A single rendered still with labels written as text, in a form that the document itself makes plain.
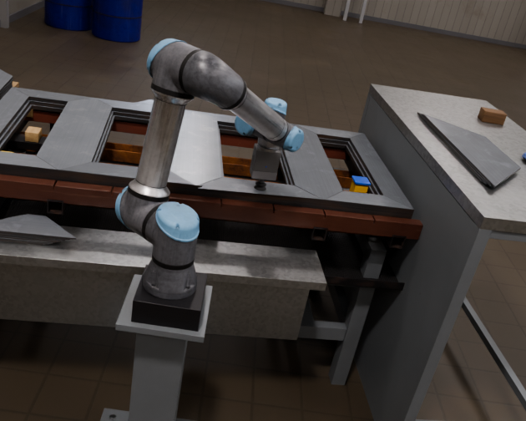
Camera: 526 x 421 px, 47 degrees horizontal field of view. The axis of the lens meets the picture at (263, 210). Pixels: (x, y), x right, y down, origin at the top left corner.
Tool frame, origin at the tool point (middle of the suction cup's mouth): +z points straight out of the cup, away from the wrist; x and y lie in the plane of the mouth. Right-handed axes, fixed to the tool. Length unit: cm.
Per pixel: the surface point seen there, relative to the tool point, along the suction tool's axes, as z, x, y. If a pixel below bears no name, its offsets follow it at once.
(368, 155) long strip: 0, -41, -52
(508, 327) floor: 86, -41, -153
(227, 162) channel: 16, -56, 5
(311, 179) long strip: 0.0, -11.6, -20.8
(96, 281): 37, 10, 52
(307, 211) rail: 3.7, 7.4, -16.4
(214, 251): 18.3, 14.0, 14.5
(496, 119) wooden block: -21, -47, -107
